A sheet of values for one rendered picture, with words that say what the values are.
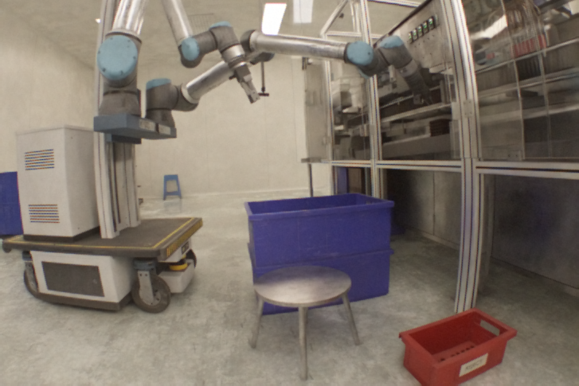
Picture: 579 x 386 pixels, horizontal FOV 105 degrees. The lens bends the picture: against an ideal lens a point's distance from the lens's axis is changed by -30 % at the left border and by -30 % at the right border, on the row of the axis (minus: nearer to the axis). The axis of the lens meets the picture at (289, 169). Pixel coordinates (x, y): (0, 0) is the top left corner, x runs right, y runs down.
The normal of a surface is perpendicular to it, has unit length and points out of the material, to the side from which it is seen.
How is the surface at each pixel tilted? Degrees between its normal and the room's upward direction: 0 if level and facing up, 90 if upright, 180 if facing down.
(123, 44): 95
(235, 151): 90
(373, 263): 90
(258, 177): 90
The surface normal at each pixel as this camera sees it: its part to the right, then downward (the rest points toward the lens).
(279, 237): 0.18, 0.03
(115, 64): 0.44, 0.10
